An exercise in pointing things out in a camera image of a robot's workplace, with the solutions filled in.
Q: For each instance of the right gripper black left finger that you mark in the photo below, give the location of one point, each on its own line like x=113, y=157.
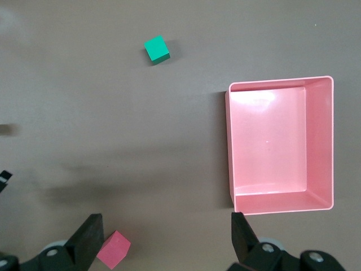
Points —
x=84, y=242

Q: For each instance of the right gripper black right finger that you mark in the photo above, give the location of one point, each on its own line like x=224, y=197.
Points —
x=245, y=248

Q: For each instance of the red foam cube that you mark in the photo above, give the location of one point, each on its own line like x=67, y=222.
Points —
x=115, y=249

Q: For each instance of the pink plastic bin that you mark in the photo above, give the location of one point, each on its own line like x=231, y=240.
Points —
x=268, y=141

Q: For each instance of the brown table mat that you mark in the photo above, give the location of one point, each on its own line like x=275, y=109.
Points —
x=112, y=113

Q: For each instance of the green foam cube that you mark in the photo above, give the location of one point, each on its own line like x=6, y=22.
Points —
x=156, y=48

